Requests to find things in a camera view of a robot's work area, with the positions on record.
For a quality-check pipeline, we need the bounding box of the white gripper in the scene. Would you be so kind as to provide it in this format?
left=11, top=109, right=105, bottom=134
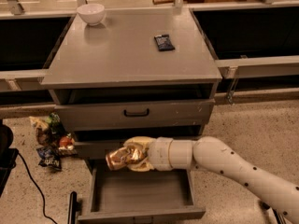
left=123, top=136, right=173, bottom=172

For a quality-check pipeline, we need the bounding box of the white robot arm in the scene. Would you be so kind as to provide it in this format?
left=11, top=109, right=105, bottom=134
left=124, top=136, right=299, bottom=224

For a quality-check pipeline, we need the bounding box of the black robot base left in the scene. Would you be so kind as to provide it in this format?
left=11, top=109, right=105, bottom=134
left=0, top=119, right=19, bottom=197

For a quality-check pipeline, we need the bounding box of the grey middle drawer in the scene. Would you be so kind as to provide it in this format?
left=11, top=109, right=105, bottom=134
left=73, top=135, right=204, bottom=160

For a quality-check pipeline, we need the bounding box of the grey drawer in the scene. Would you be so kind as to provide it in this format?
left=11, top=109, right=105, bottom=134
left=73, top=135, right=204, bottom=160
left=55, top=100, right=215, bottom=131
left=78, top=161, right=206, bottom=224

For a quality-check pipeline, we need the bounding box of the grey bottom drawer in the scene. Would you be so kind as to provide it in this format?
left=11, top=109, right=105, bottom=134
left=78, top=161, right=206, bottom=224

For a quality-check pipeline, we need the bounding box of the grey top drawer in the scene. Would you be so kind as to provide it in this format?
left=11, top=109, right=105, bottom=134
left=55, top=100, right=215, bottom=131

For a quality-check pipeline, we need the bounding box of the grey drawer cabinet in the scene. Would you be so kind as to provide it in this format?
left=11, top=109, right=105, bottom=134
left=40, top=6, right=223, bottom=173

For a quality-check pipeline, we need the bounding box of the red snack item on floor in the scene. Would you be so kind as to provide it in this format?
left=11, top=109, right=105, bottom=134
left=59, top=135, right=75, bottom=150

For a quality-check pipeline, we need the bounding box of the black left base bar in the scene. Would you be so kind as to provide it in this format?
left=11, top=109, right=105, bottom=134
left=67, top=191, right=78, bottom=224

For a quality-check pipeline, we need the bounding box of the black base bar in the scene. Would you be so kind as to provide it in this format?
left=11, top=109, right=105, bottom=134
left=262, top=203, right=287, bottom=224
left=67, top=191, right=78, bottom=224

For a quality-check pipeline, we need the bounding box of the blue chip bag on floor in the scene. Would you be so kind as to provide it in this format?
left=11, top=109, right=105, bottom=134
left=36, top=147, right=62, bottom=171

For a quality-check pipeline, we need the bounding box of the green snack bag on floor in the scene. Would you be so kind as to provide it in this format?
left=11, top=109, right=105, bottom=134
left=46, top=112, right=63, bottom=134

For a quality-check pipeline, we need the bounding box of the dark blue snack packet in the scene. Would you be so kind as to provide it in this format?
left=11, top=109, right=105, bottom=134
left=154, top=35, right=175, bottom=51

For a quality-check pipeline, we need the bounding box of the black right base bar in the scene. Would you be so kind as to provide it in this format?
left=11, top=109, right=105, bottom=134
left=262, top=203, right=287, bottom=224

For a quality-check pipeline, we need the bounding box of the white bowl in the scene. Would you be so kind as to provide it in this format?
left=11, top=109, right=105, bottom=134
left=77, top=4, right=106, bottom=25

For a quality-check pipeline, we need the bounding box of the black top drawer handle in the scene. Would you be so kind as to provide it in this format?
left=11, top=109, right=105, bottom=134
left=123, top=108, right=150, bottom=118

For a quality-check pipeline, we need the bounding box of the black cable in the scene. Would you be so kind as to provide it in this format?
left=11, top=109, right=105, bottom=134
left=18, top=152, right=60, bottom=224

